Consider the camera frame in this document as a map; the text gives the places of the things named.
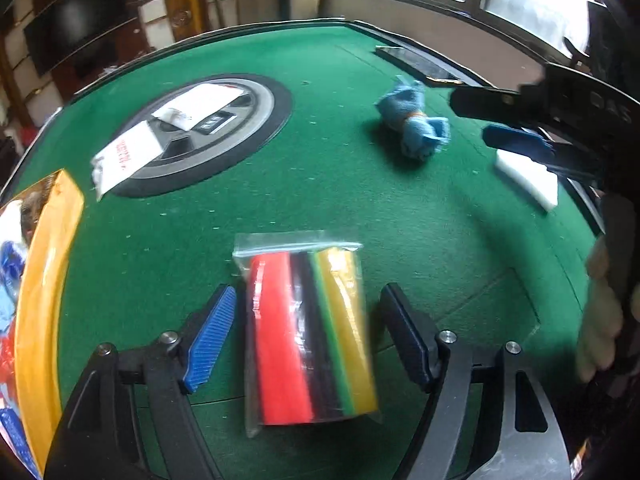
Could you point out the blue and white packet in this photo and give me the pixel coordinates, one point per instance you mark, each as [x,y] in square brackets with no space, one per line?
[10,265]

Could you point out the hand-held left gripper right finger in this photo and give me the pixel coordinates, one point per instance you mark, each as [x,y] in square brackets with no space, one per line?
[410,340]

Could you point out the person's right hand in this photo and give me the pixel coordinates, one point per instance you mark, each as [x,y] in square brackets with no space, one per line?
[600,310]

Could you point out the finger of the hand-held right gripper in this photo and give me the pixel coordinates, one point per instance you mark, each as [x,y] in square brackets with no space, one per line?
[485,102]
[520,141]

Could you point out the black smartphone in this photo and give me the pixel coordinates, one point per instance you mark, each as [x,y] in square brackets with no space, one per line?
[415,60]

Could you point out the white packet with red print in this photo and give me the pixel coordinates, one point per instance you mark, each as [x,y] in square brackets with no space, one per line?
[127,155]

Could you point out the yellow cardboard box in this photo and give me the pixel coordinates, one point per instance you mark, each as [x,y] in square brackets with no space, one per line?
[47,270]

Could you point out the bag of coloured felt sheets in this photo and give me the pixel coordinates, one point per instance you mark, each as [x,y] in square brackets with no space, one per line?
[300,335]

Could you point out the light blue cloth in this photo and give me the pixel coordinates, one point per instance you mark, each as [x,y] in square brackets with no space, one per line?
[415,125]

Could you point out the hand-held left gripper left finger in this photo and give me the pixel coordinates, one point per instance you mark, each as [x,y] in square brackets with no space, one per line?
[210,345]

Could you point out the plain white packet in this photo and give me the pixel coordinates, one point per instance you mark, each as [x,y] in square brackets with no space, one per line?
[200,102]

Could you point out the black wall television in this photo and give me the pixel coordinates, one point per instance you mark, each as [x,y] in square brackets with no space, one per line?
[70,20]

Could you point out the brown plush toy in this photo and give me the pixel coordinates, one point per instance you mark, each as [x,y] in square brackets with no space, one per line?
[32,210]

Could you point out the white sponge block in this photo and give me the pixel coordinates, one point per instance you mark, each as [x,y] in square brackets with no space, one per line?
[530,180]

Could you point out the round table centre panel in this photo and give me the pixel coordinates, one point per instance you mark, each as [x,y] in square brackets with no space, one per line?
[250,110]

